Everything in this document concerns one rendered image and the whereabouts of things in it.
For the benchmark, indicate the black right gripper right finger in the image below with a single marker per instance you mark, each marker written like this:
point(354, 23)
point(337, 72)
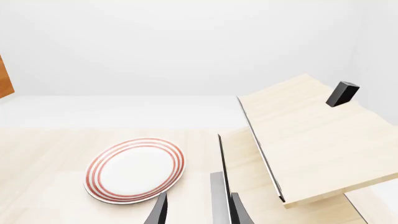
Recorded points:
point(240, 213)

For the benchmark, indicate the grey flat metal panel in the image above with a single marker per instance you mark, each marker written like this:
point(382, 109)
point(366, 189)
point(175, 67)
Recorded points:
point(219, 200)

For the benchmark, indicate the white plate with red rings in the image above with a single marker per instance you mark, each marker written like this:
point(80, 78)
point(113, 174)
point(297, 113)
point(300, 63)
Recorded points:
point(135, 170)

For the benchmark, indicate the black rectangular block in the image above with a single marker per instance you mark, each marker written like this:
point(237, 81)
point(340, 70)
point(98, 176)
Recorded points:
point(342, 94)

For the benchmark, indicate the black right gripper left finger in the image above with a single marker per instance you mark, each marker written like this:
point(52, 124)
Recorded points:
point(158, 214)

